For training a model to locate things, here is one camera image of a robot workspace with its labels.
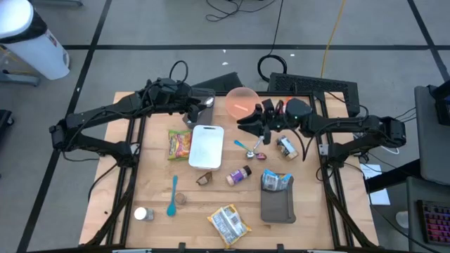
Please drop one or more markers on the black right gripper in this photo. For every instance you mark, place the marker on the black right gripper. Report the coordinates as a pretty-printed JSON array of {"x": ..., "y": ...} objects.
[{"x": 276, "y": 116}]

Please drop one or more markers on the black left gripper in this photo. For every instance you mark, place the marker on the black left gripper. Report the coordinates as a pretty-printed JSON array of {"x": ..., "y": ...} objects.
[{"x": 168, "y": 95}]

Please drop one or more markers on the white plastic bin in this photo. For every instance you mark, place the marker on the white plastic bin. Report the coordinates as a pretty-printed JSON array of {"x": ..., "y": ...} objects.
[{"x": 205, "y": 147}]

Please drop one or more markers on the yellow green candy packet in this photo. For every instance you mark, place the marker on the yellow green candy packet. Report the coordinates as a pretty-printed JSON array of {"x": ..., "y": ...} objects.
[{"x": 179, "y": 145}]

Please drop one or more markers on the blue yellow snack packet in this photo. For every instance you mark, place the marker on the blue yellow snack packet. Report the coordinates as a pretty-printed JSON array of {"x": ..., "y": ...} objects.
[{"x": 274, "y": 181}]

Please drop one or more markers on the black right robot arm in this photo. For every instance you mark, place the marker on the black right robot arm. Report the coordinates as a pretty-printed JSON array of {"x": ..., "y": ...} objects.
[{"x": 351, "y": 123}]

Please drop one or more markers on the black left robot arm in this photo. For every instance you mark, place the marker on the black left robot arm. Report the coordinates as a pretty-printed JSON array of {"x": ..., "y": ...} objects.
[{"x": 105, "y": 112}]

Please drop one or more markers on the grey plastic holder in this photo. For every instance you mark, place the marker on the grey plastic holder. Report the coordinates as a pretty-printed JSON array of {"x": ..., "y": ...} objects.
[
  {"x": 277, "y": 207},
  {"x": 205, "y": 117}
]

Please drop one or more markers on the black flat panel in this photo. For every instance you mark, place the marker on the black flat panel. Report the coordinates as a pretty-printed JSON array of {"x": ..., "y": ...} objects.
[{"x": 218, "y": 82}]

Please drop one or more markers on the pink translucent bowl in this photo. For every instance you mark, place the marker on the pink translucent bowl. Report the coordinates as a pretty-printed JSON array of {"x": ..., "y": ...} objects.
[{"x": 242, "y": 102}]

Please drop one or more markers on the purple label spice jar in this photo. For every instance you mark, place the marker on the purple label spice jar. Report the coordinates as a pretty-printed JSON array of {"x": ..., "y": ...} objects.
[{"x": 239, "y": 175}]

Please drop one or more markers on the yellow white chips bag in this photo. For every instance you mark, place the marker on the yellow white chips bag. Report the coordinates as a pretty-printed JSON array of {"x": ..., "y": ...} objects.
[{"x": 228, "y": 225}]

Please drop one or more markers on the white paper sheet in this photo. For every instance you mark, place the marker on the white paper sheet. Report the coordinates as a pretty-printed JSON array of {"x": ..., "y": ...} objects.
[
  {"x": 368, "y": 172},
  {"x": 380, "y": 197}
]

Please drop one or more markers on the black table edge clip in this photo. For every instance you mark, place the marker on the black table edge clip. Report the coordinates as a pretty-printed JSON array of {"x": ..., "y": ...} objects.
[
  {"x": 280, "y": 247},
  {"x": 181, "y": 247}
]

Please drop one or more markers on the white lid spice jar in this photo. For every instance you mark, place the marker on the white lid spice jar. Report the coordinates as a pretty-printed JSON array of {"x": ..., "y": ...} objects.
[{"x": 141, "y": 213}]

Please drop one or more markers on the black floor beam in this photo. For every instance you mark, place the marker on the black floor beam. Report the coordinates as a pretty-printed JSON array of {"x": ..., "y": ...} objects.
[{"x": 390, "y": 177}]

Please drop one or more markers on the white trash bin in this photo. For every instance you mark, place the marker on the white trash bin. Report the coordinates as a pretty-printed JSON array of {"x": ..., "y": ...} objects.
[{"x": 38, "y": 52}]

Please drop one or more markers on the computer mouse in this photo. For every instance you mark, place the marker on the computer mouse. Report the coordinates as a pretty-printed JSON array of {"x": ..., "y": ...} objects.
[{"x": 403, "y": 219}]

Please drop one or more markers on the grey desk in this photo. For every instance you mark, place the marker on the grey desk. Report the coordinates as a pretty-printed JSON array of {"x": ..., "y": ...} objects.
[
  {"x": 432, "y": 151},
  {"x": 432, "y": 189}
]

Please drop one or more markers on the black trash bag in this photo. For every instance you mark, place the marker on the black trash bag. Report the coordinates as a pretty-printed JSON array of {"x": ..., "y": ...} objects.
[{"x": 35, "y": 30}]

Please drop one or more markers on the grey metal stand base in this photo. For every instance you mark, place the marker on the grey metal stand base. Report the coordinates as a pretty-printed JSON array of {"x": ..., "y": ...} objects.
[{"x": 21, "y": 80}]

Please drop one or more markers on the black monitor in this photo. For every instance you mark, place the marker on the black monitor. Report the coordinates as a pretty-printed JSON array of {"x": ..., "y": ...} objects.
[{"x": 443, "y": 109}]

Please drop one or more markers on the backlit keyboard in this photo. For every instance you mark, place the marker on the backlit keyboard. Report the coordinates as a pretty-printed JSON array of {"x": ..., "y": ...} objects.
[{"x": 436, "y": 221}]

